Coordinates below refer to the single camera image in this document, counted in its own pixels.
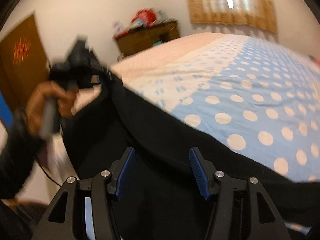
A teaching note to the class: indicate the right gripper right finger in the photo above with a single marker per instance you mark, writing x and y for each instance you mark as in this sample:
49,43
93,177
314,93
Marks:
241,209

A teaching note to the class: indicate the brown wooden door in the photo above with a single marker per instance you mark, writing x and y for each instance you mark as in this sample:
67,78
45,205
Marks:
23,67

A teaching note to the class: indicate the brown wooden desk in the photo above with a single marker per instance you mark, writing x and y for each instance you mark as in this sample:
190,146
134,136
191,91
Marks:
142,38

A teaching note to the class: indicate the polka dot bed cover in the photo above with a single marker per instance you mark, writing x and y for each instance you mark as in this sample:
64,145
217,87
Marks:
258,98

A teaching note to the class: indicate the left hand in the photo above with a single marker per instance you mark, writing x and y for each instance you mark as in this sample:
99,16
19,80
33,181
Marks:
36,104

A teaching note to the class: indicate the black pants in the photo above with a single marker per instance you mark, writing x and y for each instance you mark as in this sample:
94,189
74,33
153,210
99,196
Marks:
162,199

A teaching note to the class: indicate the beige window curtain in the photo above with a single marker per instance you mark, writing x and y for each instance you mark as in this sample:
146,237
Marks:
253,13

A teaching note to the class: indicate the red gift bag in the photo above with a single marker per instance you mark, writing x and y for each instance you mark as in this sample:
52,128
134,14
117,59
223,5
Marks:
144,17

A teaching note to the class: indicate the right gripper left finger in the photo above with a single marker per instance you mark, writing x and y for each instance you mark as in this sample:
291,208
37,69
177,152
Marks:
80,205

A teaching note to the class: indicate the left forearm black sleeve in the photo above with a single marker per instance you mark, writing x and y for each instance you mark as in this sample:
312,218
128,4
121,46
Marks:
18,157

